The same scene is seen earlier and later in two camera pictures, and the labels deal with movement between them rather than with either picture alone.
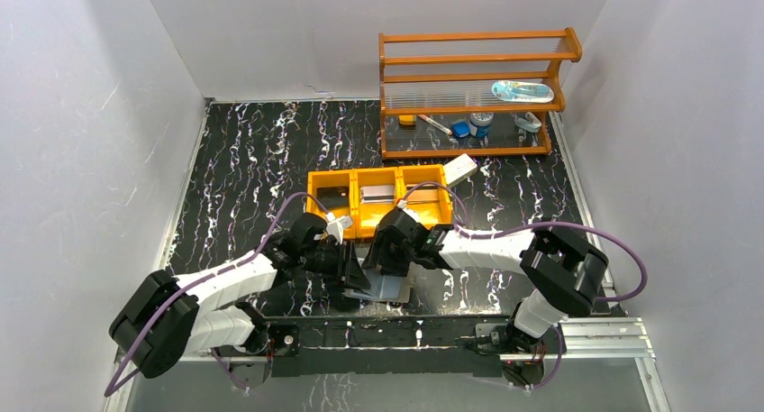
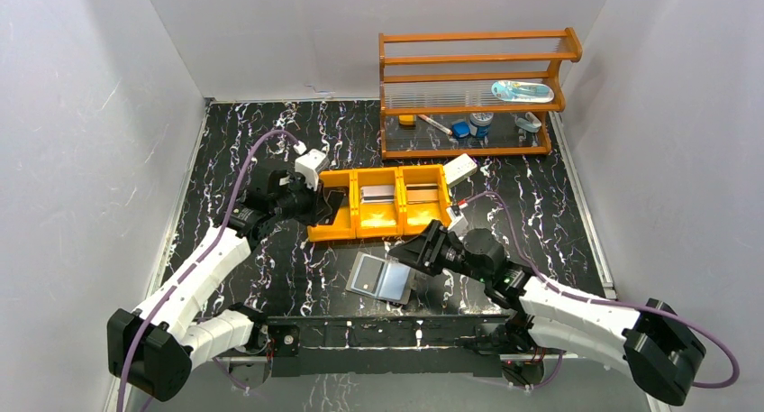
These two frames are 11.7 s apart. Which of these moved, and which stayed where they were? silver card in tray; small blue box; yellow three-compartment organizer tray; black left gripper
Moved: black left gripper
Stayed: yellow three-compartment organizer tray; small blue box; silver card in tray
